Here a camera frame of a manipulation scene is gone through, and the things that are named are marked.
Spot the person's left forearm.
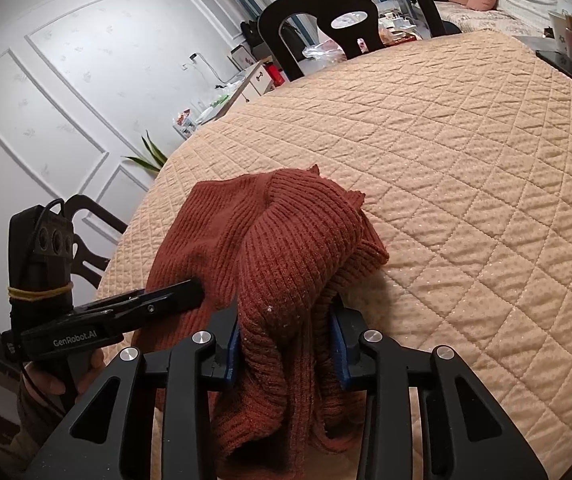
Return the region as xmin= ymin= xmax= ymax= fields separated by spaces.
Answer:
xmin=16 ymin=367 xmax=74 ymax=461

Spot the small black bag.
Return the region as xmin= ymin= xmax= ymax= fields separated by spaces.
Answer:
xmin=241 ymin=20 xmax=263 ymax=49

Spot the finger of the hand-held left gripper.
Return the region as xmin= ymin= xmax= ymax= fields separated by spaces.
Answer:
xmin=71 ymin=279 xmax=205 ymax=333

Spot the crumpled plastic bag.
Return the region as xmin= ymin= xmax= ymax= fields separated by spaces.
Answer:
xmin=302 ymin=40 xmax=348 ymax=64

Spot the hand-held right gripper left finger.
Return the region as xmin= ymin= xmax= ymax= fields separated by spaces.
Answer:
xmin=23 ymin=297 xmax=242 ymax=480

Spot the peach quilted table mat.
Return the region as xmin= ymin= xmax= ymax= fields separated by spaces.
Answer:
xmin=93 ymin=29 xmax=572 ymax=480

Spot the green potted plant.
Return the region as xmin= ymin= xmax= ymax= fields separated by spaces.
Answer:
xmin=123 ymin=130 xmax=169 ymax=178

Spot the dark wooden chair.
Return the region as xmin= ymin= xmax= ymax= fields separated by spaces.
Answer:
xmin=63 ymin=194 xmax=129 ymax=291

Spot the white side cabinet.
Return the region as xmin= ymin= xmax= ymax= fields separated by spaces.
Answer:
xmin=173 ymin=57 xmax=277 ymax=141

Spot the rust brown knit sweater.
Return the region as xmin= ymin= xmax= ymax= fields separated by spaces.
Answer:
xmin=131 ymin=164 xmax=391 ymax=480

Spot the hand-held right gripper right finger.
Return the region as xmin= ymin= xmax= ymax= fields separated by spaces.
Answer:
xmin=328 ymin=295 xmax=549 ymax=480

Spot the white paper cup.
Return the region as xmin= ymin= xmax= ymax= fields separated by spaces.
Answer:
xmin=547 ymin=10 xmax=572 ymax=42

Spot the black dining chair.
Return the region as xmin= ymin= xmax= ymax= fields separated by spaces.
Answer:
xmin=258 ymin=0 xmax=462 ymax=83

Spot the person's left hand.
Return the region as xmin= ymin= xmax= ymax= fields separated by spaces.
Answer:
xmin=76 ymin=347 xmax=105 ymax=396

